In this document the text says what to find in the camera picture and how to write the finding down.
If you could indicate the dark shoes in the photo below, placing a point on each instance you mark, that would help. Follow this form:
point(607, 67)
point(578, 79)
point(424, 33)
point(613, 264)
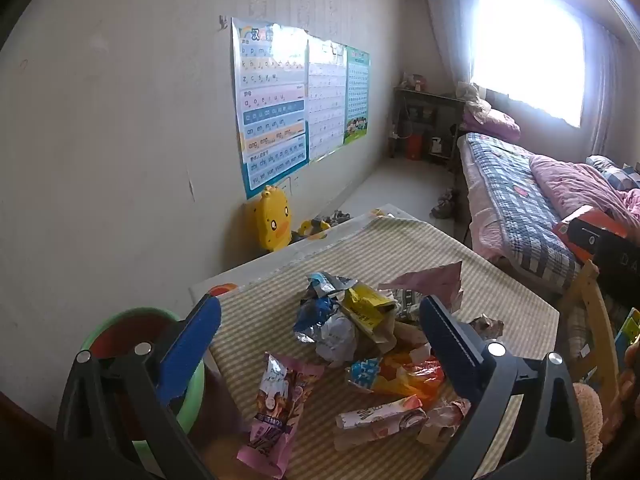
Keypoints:
point(445, 205)

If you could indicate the blue wall poster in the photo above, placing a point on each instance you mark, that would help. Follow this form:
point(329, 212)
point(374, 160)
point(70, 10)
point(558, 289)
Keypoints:
point(270, 110)

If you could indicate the black printed case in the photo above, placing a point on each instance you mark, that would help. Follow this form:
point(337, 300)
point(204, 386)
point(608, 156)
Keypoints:
point(617, 270)

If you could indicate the brown cigarette pack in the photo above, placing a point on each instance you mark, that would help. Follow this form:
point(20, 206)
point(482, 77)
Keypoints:
point(395, 335)

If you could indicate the sheer curtain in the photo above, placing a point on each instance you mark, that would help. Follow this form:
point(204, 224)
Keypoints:
point(450, 35)

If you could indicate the yellow duck toy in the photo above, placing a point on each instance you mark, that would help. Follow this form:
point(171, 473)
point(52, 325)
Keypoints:
point(271, 220)

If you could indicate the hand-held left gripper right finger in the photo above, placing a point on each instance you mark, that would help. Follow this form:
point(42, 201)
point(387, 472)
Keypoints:
point(445, 350)

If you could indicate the crumpled grey paper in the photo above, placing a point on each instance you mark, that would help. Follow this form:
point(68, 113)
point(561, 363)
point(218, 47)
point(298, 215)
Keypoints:
point(486, 327)

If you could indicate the pink brown snack packet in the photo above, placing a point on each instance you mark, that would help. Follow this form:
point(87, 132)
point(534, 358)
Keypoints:
point(277, 410)

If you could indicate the small blue white wrapper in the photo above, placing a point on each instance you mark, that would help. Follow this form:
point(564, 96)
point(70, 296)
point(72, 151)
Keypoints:
point(364, 374)

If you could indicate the wooden chair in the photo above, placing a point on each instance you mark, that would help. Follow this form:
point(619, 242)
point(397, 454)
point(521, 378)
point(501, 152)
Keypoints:
point(595, 320)

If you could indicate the white wall poster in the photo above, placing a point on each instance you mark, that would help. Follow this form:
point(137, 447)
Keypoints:
point(327, 100)

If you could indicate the green wall poster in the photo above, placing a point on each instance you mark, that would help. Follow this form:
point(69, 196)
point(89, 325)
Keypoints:
point(357, 95)

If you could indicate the crumpled pinkish wrapper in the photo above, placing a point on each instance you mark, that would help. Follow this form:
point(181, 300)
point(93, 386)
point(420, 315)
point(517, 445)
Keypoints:
point(442, 417)

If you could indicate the yellow checked tablecloth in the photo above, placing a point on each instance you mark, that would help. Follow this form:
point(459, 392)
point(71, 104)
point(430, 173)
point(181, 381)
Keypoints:
point(500, 290)

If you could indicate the orange black box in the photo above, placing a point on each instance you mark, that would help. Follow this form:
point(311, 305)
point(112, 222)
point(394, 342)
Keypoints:
point(585, 232)

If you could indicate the green rimmed red bucket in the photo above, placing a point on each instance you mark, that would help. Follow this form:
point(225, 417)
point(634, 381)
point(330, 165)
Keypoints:
point(120, 335)

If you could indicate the dark wooden cabinet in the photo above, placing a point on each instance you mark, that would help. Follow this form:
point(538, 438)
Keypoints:
point(22, 440)

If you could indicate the blue silver wrapper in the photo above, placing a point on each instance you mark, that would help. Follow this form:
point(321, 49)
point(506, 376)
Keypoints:
point(315, 310)

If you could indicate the bright window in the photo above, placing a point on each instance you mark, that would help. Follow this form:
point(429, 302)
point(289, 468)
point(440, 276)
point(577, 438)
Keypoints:
point(530, 50)

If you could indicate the orange plastic bag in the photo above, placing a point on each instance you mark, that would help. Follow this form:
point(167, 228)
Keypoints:
point(410, 380)

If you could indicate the brown plush blanket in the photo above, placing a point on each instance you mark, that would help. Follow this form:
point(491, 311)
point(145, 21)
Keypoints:
point(587, 420)

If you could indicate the yellow paper box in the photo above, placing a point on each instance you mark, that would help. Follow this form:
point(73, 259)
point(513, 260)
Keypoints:
point(367, 307)

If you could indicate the pink quilt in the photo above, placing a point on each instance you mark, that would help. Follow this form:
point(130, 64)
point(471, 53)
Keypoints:
point(580, 185)

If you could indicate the pink ice cream wrapper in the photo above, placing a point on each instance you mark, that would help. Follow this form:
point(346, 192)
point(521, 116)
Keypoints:
point(380, 416)

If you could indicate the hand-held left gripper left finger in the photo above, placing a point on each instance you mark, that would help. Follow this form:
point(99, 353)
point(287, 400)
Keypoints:
point(192, 345)

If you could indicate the white table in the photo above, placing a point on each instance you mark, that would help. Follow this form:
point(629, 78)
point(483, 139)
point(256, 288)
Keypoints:
point(280, 262)

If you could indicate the bed with checked quilt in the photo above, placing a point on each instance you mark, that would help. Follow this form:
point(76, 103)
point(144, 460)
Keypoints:
point(505, 190)

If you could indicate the pink pillow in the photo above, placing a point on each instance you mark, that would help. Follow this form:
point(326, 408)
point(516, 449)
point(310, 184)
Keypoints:
point(492, 122)

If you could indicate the yellow toy truck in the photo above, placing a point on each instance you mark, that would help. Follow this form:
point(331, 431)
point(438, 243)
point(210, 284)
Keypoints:
point(311, 230)

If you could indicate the dark shelf unit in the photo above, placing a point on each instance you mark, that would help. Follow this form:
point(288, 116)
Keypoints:
point(425, 110)

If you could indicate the small red bucket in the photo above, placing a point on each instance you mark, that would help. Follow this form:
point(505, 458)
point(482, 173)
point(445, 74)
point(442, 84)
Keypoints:
point(415, 146)

